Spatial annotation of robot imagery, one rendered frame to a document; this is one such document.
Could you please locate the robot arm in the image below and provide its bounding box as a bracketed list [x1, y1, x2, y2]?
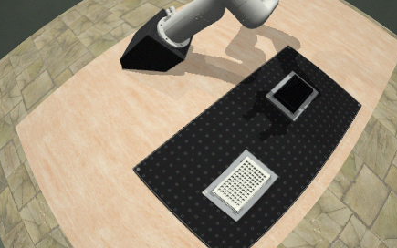
[157, 0, 279, 48]

